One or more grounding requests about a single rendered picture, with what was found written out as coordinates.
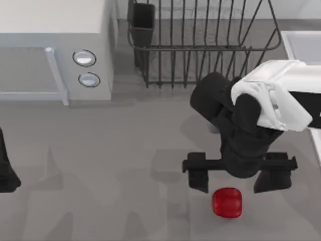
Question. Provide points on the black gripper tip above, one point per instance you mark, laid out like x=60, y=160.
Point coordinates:
x=6, y=170

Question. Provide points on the microwave oven glass door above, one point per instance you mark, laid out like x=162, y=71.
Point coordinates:
x=22, y=70

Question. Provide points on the round microwave knob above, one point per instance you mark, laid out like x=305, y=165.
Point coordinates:
x=84, y=58
x=89, y=79

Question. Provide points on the pale microwave oven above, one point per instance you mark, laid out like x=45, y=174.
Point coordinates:
x=50, y=20

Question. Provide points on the black utensil holder cup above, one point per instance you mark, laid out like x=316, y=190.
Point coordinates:
x=143, y=22

